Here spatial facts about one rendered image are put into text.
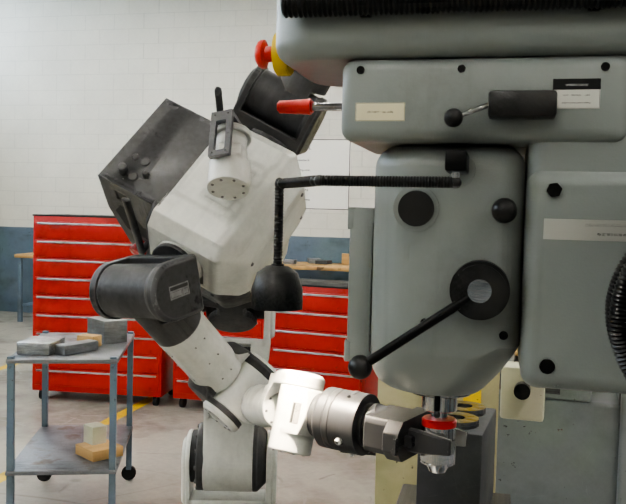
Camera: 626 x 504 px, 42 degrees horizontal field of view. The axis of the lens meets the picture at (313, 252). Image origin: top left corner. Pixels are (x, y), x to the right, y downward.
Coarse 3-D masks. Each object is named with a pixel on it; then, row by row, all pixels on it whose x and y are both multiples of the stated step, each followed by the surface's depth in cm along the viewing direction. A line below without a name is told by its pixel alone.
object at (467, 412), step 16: (464, 416) 155; (480, 416) 161; (480, 432) 149; (464, 448) 149; (480, 448) 148; (464, 464) 149; (480, 464) 148; (432, 480) 151; (448, 480) 150; (464, 480) 149; (480, 480) 148; (416, 496) 152; (432, 496) 151; (448, 496) 150; (464, 496) 149; (480, 496) 148
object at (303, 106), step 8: (280, 104) 121; (288, 104) 121; (296, 104) 121; (304, 104) 120; (312, 104) 121; (320, 104) 120; (328, 104) 120; (336, 104) 120; (280, 112) 122; (288, 112) 122; (296, 112) 121; (304, 112) 121; (312, 112) 121
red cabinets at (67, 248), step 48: (48, 240) 622; (96, 240) 618; (48, 288) 624; (336, 288) 570; (144, 336) 616; (240, 336) 598; (288, 336) 584; (336, 336) 569; (96, 384) 622; (144, 384) 617; (336, 384) 572
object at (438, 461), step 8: (432, 432) 107; (440, 432) 107; (448, 432) 107; (424, 456) 108; (432, 456) 107; (440, 456) 107; (448, 456) 107; (424, 464) 108; (432, 464) 107; (440, 464) 107; (448, 464) 107
